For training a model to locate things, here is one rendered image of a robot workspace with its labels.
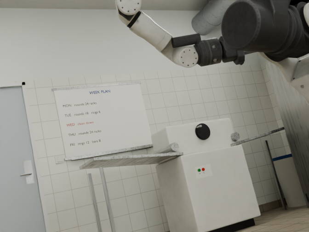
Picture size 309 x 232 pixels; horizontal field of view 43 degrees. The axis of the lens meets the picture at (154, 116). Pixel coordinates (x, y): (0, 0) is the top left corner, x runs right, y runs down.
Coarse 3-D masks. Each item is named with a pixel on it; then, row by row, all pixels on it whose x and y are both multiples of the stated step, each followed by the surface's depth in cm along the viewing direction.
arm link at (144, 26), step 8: (120, 16) 125; (128, 16) 123; (136, 16) 126; (144, 16) 127; (128, 24) 127; (136, 24) 126; (144, 24) 126; (152, 24) 128; (136, 32) 128; (144, 32) 128; (152, 32) 128; (160, 32) 129; (152, 40) 129; (160, 40) 129
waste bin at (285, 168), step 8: (280, 160) 512; (288, 160) 506; (280, 168) 514; (288, 168) 506; (280, 176) 517; (288, 176) 507; (296, 176) 502; (280, 184) 523; (288, 184) 508; (296, 184) 501; (288, 192) 509; (296, 192) 502; (288, 200) 513; (296, 200) 502; (304, 200) 497
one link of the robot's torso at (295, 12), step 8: (288, 8) 95; (296, 8) 95; (296, 16) 94; (296, 24) 93; (304, 24) 94; (296, 32) 93; (304, 32) 94; (296, 40) 94; (304, 40) 96; (288, 48) 96; (296, 48) 96; (304, 48) 98; (272, 56) 103; (280, 56) 100; (288, 56) 101; (296, 56) 103
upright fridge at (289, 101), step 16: (272, 64) 460; (272, 80) 463; (288, 96) 444; (288, 112) 447; (304, 112) 427; (288, 128) 449; (304, 128) 429; (304, 144) 431; (304, 160) 434; (304, 176) 436; (304, 192) 439
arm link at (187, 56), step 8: (176, 40) 131; (184, 40) 132; (192, 40) 132; (200, 40) 133; (184, 48) 128; (192, 48) 128; (200, 48) 131; (208, 48) 131; (176, 56) 132; (184, 56) 128; (192, 56) 129; (200, 56) 132; (208, 56) 132; (184, 64) 129; (192, 64) 129; (200, 64) 134; (208, 64) 135
